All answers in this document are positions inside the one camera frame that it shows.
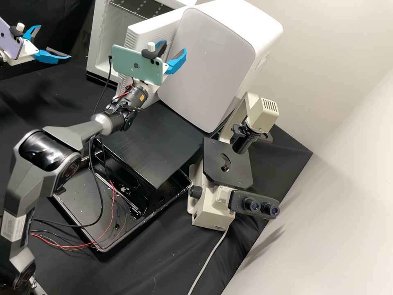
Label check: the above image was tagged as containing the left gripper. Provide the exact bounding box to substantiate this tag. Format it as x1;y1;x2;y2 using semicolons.
7;25;72;67

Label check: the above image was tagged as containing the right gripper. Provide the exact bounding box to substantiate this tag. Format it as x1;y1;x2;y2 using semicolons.
143;40;187;100

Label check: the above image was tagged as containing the white incubator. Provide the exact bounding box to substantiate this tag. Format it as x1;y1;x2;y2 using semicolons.
87;0;197;84

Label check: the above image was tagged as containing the white box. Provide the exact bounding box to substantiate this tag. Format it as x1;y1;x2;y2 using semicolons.
157;7;284;134

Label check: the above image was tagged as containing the black platform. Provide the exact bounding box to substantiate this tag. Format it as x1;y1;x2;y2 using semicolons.
93;100;206;218

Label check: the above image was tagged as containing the cream microscope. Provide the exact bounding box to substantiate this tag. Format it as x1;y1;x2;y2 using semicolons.
186;91;281;230

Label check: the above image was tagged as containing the black tray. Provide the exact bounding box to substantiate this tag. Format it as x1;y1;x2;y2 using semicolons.
50;147;193;254

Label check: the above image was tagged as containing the left wrist camera phone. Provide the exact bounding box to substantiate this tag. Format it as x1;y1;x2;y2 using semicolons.
0;17;27;59

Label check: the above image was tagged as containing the wrist camera phone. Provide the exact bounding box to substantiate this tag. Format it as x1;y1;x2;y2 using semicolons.
111;42;168;86
0;17;27;59

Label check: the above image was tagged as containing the right wrist camera phone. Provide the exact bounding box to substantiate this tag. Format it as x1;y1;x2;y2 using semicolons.
111;42;168;86

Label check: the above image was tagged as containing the black cable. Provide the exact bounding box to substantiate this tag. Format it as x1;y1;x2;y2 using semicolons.
30;54;113;229

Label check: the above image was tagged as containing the red wire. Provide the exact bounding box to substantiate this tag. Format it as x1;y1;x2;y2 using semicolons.
29;181;119;251

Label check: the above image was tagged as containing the grey cable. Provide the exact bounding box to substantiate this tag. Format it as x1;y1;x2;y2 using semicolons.
186;227;230;295

